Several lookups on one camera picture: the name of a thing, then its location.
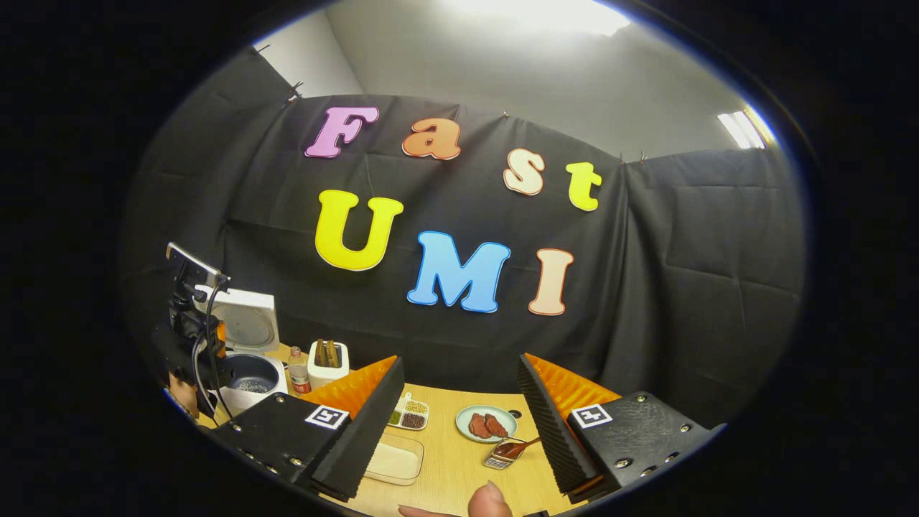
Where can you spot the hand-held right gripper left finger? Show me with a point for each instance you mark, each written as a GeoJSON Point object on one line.
{"type": "Point", "coordinates": [359, 445]}

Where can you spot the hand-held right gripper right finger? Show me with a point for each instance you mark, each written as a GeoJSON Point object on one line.
{"type": "Point", "coordinates": [549, 431]}

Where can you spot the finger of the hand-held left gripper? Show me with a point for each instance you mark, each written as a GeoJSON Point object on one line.
{"type": "Point", "coordinates": [217, 339]}

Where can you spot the brown wooden spoon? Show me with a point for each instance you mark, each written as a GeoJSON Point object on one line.
{"type": "Point", "coordinates": [520, 449]}

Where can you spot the white rice cooker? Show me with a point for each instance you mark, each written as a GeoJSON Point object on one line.
{"type": "Point", "coordinates": [251, 323]}

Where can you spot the clear dish of white rice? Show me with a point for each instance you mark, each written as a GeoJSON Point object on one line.
{"type": "Point", "coordinates": [395, 459]}

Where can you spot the brown meat piece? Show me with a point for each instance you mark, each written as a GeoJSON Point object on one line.
{"type": "Point", "coordinates": [497, 425]}
{"type": "Point", "coordinates": [478, 426]}

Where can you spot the white divided dish of beans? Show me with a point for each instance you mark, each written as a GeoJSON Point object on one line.
{"type": "Point", "coordinates": [409, 413]}

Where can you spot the white toaster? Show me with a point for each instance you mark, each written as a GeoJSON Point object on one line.
{"type": "Point", "coordinates": [327, 377]}

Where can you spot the pale green plate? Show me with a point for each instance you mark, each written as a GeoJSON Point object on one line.
{"type": "Point", "coordinates": [463, 424]}

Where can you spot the clear bottle with red label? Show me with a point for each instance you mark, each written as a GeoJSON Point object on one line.
{"type": "Point", "coordinates": [299, 373]}

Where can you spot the brown bread slice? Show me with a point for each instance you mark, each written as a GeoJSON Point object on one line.
{"type": "Point", "coordinates": [320, 353]}
{"type": "Point", "coordinates": [333, 354]}

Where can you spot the rectangular ceiling light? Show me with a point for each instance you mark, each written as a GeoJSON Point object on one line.
{"type": "Point", "coordinates": [741, 129]}

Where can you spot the large ceiling light panel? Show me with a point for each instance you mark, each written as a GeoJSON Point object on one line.
{"type": "Point", "coordinates": [546, 14]}

